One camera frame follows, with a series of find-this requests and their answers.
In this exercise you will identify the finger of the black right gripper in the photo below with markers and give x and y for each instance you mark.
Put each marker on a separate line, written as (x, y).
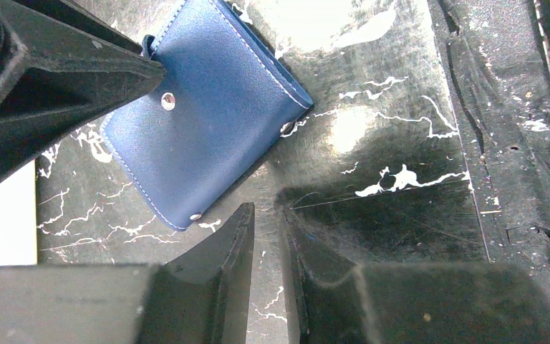
(61, 67)

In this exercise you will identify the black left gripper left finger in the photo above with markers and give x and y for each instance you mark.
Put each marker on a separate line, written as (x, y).
(202, 296)

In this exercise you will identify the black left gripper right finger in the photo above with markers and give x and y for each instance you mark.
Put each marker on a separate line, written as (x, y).
(330, 299)

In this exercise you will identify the blue leather card holder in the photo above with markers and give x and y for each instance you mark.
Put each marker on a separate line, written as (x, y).
(224, 101)

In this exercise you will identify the black marbled table mat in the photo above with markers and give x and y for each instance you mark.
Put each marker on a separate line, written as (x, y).
(375, 170)

